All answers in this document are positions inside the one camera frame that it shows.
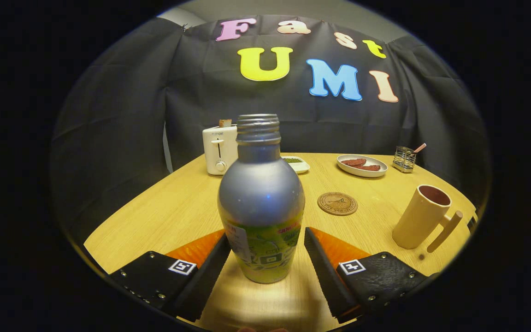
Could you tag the round wooden coaster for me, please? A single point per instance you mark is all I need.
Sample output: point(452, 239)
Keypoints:
point(337, 204)

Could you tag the white oval plate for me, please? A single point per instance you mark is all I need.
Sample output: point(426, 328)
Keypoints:
point(362, 172)

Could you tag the white toaster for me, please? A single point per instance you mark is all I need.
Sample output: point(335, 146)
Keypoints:
point(217, 152)

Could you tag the white divided dish of beans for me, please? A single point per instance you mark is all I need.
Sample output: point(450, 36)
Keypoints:
point(298, 166)

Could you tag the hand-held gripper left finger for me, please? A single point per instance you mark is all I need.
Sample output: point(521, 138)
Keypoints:
point(205, 281)

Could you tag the wooden table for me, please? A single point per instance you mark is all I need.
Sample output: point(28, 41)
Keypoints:
point(164, 216)

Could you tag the silver juice bottle green label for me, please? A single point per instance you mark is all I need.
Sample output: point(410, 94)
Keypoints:
point(261, 193)

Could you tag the red meat slice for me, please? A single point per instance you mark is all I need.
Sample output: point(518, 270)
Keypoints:
point(353, 162)
point(370, 168)

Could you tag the black backdrop cloth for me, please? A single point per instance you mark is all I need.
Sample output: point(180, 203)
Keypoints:
point(109, 115)

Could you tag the pink checkered straw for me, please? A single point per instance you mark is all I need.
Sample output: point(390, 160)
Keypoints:
point(420, 148)

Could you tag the bread slice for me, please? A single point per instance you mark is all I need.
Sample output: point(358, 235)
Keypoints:
point(225, 123)

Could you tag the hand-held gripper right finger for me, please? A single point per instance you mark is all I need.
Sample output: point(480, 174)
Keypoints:
point(325, 276)

